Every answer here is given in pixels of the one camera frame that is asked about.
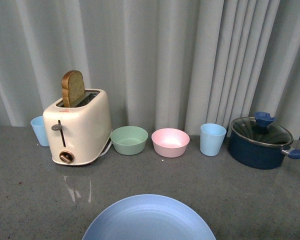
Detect cream white toaster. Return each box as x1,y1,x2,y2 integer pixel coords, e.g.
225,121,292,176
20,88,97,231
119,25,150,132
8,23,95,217
43,89,113,166

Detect brown bread slice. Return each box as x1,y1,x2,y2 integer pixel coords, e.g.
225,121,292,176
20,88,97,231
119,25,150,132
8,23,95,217
61,70,85,108

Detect light blue cup right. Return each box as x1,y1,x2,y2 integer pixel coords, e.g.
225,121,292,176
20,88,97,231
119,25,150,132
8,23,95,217
200,123,227,157

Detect light blue cup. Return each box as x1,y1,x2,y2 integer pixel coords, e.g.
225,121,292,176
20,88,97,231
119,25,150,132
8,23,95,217
30,116,49,147
200,123,227,157

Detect pink bowl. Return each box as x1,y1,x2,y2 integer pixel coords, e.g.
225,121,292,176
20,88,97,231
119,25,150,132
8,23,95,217
151,128,190,158

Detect white toaster cable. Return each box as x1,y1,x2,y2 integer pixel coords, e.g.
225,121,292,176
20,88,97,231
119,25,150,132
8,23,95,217
96,138,113,160

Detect dark blue pot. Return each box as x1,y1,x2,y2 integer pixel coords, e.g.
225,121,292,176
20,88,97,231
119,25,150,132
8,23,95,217
228,125,300,170

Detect glass pot lid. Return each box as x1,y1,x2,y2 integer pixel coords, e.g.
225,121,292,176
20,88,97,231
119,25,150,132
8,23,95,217
230,111,294,147

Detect light blue cup left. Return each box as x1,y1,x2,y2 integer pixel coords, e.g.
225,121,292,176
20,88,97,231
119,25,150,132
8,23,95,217
30,116,49,147

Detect green bowl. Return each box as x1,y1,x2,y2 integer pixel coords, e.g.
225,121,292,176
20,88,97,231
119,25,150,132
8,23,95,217
110,126,149,156

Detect blue plate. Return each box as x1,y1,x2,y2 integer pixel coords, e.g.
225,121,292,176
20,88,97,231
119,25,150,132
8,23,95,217
83,194,215,240

